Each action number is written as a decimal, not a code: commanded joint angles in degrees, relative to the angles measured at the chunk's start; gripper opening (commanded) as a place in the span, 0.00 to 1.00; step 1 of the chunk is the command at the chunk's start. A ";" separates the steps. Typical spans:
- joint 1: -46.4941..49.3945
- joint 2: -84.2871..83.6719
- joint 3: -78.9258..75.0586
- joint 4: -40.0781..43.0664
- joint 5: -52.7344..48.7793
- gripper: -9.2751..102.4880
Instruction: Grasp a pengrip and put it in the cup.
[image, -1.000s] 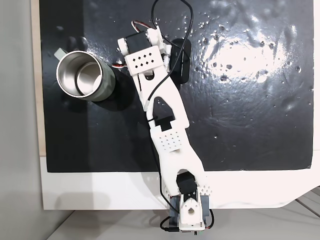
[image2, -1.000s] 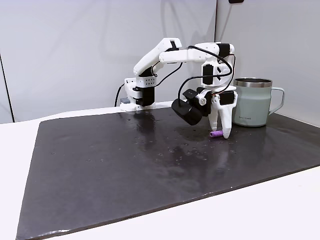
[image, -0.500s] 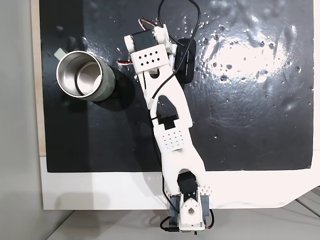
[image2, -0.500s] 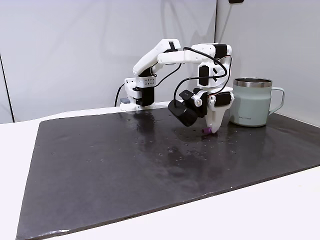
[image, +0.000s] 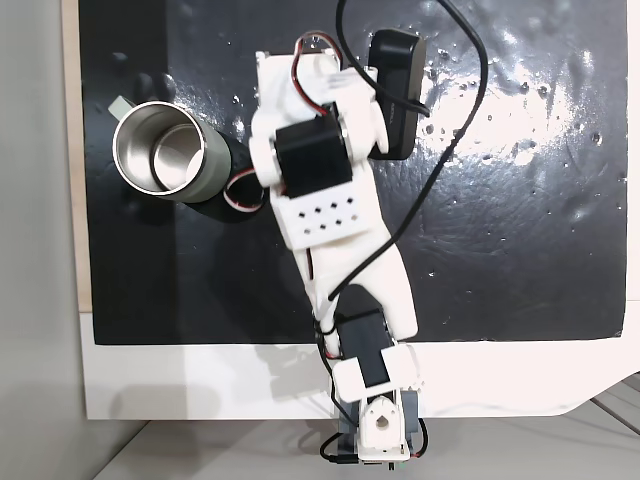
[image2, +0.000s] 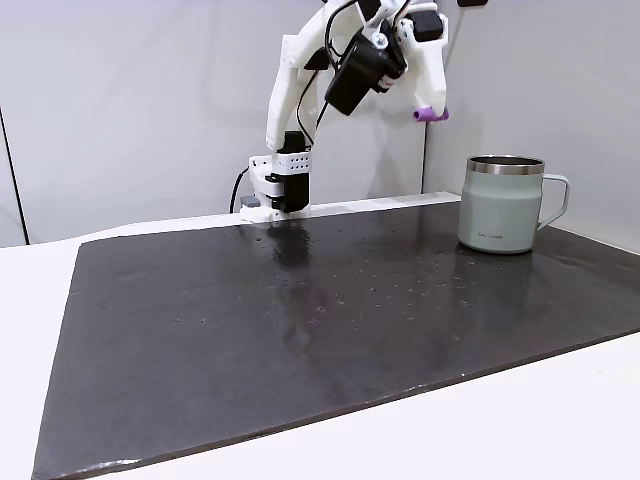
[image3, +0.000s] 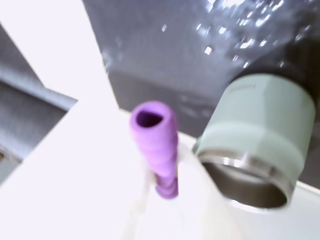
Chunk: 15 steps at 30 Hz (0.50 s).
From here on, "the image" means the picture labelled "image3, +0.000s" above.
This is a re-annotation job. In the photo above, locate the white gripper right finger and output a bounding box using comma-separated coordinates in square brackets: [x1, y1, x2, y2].
[177, 143, 245, 240]

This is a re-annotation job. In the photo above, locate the purple ribbed pen grip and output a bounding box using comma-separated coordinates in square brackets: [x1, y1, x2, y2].
[128, 100, 180, 201]

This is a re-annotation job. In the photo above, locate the pale green metal cup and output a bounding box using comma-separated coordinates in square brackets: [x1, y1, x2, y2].
[191, 72, 317, 214]

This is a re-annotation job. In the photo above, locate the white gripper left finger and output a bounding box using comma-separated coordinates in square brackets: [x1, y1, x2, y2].
[119, 171, 177, 240]

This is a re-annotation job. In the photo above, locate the grey fabric chair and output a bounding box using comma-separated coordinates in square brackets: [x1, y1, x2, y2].
[0, 23, 79, 186]

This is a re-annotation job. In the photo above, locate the dark grey table mat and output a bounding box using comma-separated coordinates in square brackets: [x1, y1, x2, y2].
[81, 0, 320, 191]

